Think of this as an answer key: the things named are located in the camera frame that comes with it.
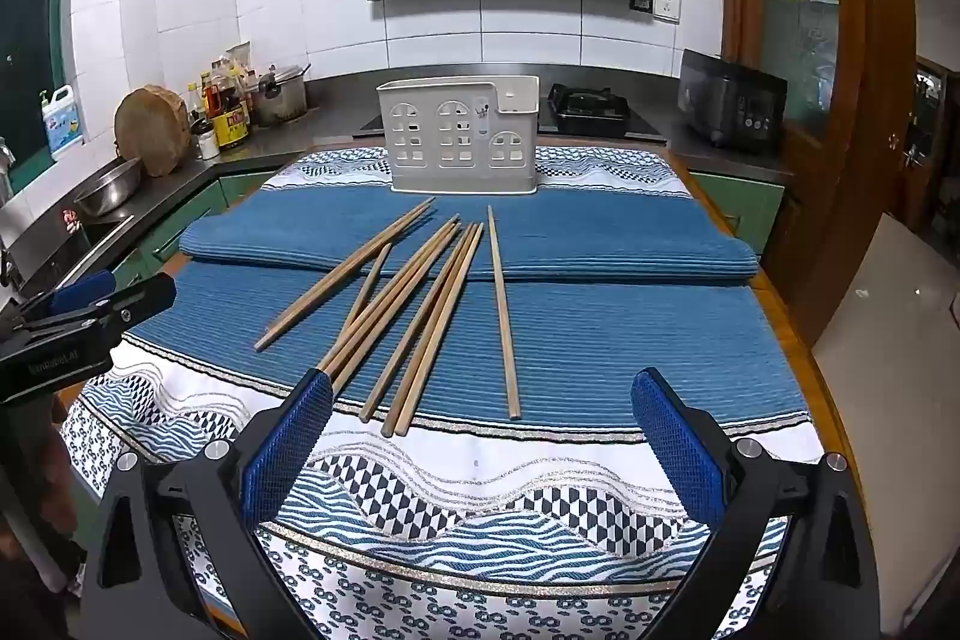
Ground black countertop appliance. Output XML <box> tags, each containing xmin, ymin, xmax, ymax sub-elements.
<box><xmin>678</xmin><ymin>48</ymin><xmax>789</xmax><ymax>154</ymax></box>

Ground white plastic utensil holder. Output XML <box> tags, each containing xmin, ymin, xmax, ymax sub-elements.
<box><xmin>376</xmin><ymin>75</ymin><xmax>541</xmax><ymax>195</ymax></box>

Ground pile of wooden chopsticks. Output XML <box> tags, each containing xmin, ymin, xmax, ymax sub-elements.
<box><xmin>255</xmin><ymin>196</ymin><xmax>522</xmax><ymax>438</ymax></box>

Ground round wooden cutting board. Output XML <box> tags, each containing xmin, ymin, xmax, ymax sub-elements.
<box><xmin>114</xmin><ymin>85</ymin><xmax>194</xmax><ymax>178</ymax></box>

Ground green base cabinets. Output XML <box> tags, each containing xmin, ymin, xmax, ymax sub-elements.
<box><xmin>82</xmin><ymin>171</ymin><xmax>301</xmax><ymax>281</ymax></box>

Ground steel sink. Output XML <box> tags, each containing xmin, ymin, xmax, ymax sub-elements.
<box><xmin>0</xmin><ymin>209</ymin><xmax>137</xmax><ymax>300</ymax></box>

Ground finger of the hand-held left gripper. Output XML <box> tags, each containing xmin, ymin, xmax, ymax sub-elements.
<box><xmin>21</xmin><ymin>269</ymin><xmax>118</xmax><ymax>320</ymax></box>
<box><xmin>88</xmin><ymin>272</ymin><xmax>179</xmax><ymax>335</ymax></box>

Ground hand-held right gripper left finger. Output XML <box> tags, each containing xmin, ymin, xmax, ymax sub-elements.
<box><xmin>79</xmin><ymin>368</ymin><xmax>335</xmax><ymax>640</ymax></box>

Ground blue patterned tablecloth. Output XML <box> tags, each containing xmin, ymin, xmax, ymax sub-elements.
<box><xmin>60</xmin><ymin>145</ymin><xmax>826</xmax><ymax>640</ymax></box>

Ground wooden glass-door cabinet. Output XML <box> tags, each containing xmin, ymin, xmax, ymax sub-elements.
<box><xmin>712</xmin><ymin>0</ymin><xmax>925</xmax><ymax>341</ymax></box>

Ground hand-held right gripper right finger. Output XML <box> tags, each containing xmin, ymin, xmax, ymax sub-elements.
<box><xmin>630</xmin><ymin>368</ymin><xmax>882</xmax><ymax>640</ymax></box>

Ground seasoning packet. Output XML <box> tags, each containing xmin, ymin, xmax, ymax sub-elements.
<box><xmin>217</xmin><ymin>41</ymin><xmax>256</xmax><ymax>86</ymax></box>

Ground white detergent jug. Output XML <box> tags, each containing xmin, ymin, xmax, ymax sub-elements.
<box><xmin>41</xmin><ymin>83</ymin><xmax>86</xmax><ymax>162</ymax></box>

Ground steel bowl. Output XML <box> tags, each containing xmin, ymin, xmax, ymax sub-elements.
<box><xmin>73</xmin><ymin>158</ymin><xmax>143</xmax><ymax>218</ymax></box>

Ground black gas stove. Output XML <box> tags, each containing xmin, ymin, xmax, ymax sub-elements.
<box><xmin>352</xmin><ymin>83</ymin><xmax>666</xmax><ymax>143</ymax></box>

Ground steel cooking pot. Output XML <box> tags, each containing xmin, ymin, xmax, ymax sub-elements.
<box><xmin>251</xmin><ymin>62</ymin><xmax>312</xmax><ymax>128</ymax></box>

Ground yellow-label bottle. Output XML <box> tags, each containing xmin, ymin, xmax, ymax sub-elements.
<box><xmin>214</xmin><ymin>104</ymin><xmax>251</xmax><ymax>151</ymax></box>

